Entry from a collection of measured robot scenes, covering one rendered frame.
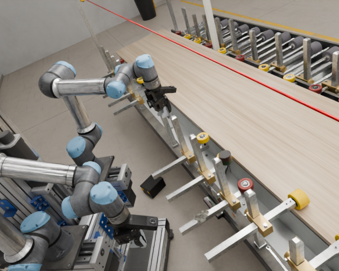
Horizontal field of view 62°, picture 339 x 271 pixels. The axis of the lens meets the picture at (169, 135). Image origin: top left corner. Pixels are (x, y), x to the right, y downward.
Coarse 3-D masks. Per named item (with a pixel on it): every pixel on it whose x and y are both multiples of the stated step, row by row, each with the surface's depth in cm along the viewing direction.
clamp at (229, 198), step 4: (220, 192) 152; (224, 196) 149; (228, 196) 148; (232, 196) 148; (228, 200) 147; (236, 200) 145; (232, 204) 144; (236, 204) 144; (240, 204) 145; (232, 208) 144; (236, 208) 146
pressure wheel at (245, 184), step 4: (240, 180) 149; (244, 180) 149; (248, 180) 148; (240, 184) 147; (244, 184) 147; (248, 184) 146; (252, 184) 145; (240, 188) 146; (244, 188) 145; (248, 188) 144; (252, 188) 146
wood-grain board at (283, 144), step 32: (160, 32) 379; (160, 64) 299; (192, 64) 275; (224, 64) 255; (192, 96) 230; (224, 96) 215; (256, 96) 203; (320, 96) 182; (224, 128) 187; (256, 128) 177; (288, 128) 169; (320, 128) 161; (256, 160) 157; (288, 160) 150; (320, 160) 144; (288, 192) 136; (320, 192) 131; (320, 224) 120
